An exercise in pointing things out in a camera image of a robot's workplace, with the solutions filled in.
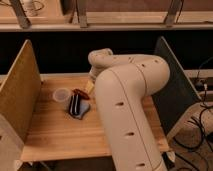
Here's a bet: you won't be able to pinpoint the right dark side panel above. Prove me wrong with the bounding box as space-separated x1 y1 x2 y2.
152 36 201 139

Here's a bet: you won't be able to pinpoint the yellow sponge piece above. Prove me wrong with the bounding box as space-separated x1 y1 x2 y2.
85 80 94 94

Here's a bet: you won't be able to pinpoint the translucent plastic cup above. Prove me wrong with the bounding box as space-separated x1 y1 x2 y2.
52 88 71 110

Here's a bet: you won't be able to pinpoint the dark red pepper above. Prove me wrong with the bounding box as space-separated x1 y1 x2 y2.
73 89 90 100

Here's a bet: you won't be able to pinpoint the black floor cables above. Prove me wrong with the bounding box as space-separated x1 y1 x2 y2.
173 56 213 171

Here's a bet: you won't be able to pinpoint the left wooden side panel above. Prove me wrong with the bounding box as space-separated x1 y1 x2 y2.
0 40 41 143

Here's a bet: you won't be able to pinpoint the blue cloth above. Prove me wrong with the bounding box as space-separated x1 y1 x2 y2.
73 100 90 120

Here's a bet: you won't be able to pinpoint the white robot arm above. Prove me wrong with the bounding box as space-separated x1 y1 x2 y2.
88 48 170 171

